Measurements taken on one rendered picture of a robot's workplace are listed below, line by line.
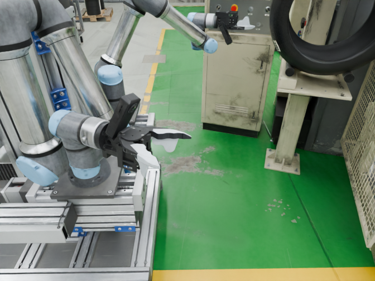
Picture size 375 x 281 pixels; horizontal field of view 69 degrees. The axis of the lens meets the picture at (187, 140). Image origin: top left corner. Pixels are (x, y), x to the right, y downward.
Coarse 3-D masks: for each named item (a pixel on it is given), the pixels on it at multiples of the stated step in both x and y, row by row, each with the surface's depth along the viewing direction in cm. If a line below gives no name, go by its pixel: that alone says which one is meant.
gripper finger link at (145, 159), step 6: (132, 144) 58; (138, 144) 58; (138, 150) 56; (144, 150) 56; (138, 156) 54; (144, 156) 54; (150, 156) 54; (138, 162) 58; (144, 162) 54; (150, 162) 53; (156, 162) 53; (144, 168) 56; (144, 174) 56
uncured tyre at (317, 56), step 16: (272, 0) 129; (288, 0) 122; (272, 16) 130; (288, 16) 125; (368, 16) 140; (272, 32) 134; (288, 32) 128; (368, 32) 141; (288, 48) 132; (304, 48) 155; (320, 48) 153; (336, 48) 150; (352, 48) 147; (368, 48) 122; (304, 64) 134; (320, 64) 132; (336, 64) 129; (352, 64) 128
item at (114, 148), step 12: (96, 132) 63; (120, 132) 61; (132, 132) 62; (144, 132) 62; (96, 144) 64; (108, 144) 65; (120, 144) 61; (144, 144) 62; (108, 156) 67; (120, 156) 62; (132, 156) 61; (132, 168) 62
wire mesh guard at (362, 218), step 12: (372, 84) 154; (360, 96) 171; (360, 108) 166; (348, 120) 184; (360, 132) 159; (372, 144) 140; (348, 156) 173; (348, 168) 167; (360, 180) 147; (360, 192) 143; (360, 204) 141; (372, 204) 127; (360, 216) 137; (372, 240) 121
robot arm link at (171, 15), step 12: (144, 0) 120; (156, 0) 120; (168, 0) 125; (156, 12) 123; (168, 12) 125; (180, 24) 130; (192, 24) 134; (192, 36) 136; (204, 36) 139; (204, 48) 142; (216, 48) 143
